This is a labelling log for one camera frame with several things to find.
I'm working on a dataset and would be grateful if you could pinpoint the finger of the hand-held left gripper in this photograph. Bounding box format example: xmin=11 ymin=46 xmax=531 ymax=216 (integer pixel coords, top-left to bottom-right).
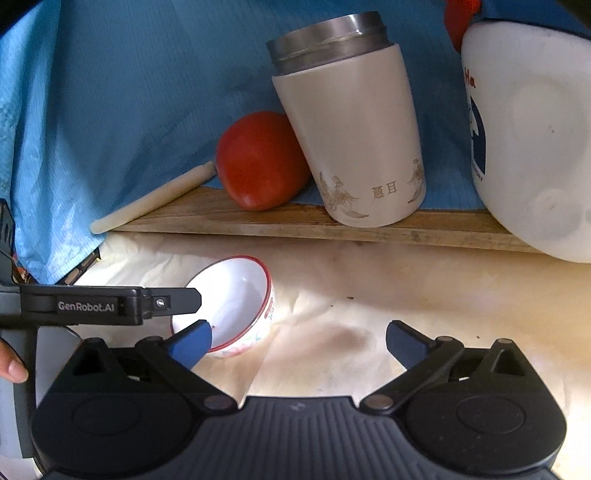
xmin=141 ymin=287 xmax=203 ymax=318

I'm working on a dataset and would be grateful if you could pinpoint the person's left hand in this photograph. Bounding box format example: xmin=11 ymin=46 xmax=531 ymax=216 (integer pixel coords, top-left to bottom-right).
xmin=0 ymin=339 xmax=29 ymax=384

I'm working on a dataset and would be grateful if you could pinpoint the white ceramic bowl red rim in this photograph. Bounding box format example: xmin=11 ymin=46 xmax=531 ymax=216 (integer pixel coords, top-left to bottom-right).
xmin=170 ymin=255 xmax=277 ymax=360

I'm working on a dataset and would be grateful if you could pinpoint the light blue lab coat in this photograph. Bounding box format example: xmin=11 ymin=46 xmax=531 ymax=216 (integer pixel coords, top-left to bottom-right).
xmin=0 ymin=0 xmax=485 ymax=285

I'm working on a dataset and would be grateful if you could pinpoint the red tomato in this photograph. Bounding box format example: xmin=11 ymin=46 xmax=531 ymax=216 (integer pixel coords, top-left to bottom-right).
xmin=215 ymin=111 xmax=311 ymax=212

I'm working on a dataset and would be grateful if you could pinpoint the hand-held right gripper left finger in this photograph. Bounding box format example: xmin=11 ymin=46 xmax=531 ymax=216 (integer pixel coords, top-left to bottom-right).
xmin=69 ymin=320 xmax=238 ymax=415

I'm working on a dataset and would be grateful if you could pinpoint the cream tablecloth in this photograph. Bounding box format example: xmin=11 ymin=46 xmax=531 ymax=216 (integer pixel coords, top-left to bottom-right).
xmin=71 ymin=230 xmax=591 ymax=480

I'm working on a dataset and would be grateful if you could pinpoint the white water bottle blue lid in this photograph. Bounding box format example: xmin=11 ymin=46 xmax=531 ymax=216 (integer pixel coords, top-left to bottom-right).
xmin=443 ymin=0 xmax=591 ymax=264

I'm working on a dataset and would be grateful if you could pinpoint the wooden shelf board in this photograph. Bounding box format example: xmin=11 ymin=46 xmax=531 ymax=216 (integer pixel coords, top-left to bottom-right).
xmin=108 ymin=185 xmax=549 ymax=254

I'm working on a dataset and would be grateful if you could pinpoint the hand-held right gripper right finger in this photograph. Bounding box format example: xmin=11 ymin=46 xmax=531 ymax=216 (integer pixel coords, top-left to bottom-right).
xmin=360 ymin=320 xmax=532 ymax=415

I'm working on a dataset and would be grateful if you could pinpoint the cream rolling pin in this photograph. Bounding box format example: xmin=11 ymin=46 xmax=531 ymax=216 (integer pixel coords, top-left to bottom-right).
xmin=90 ymin=161 xmax=218 ymax=234

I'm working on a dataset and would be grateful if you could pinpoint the beige thermos cup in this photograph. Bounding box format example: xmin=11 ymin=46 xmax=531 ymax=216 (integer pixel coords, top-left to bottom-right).
xmin=265 ymin=11 xmax=428 ymax=228

